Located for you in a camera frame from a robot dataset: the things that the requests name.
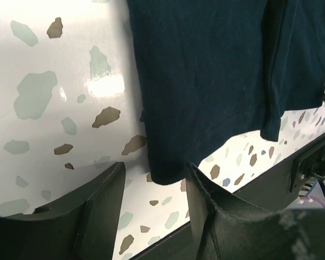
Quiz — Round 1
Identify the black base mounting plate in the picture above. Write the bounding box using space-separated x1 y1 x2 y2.
138 133 325 259

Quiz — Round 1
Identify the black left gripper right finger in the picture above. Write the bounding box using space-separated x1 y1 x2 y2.
186 164 325 259

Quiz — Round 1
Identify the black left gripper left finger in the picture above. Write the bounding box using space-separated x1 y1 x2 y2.
0 162 126 259

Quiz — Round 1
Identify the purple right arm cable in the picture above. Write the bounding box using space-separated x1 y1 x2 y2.
296 194 325 209

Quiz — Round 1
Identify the navy maroon tank top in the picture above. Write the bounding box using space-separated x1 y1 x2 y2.
127 0 325 185

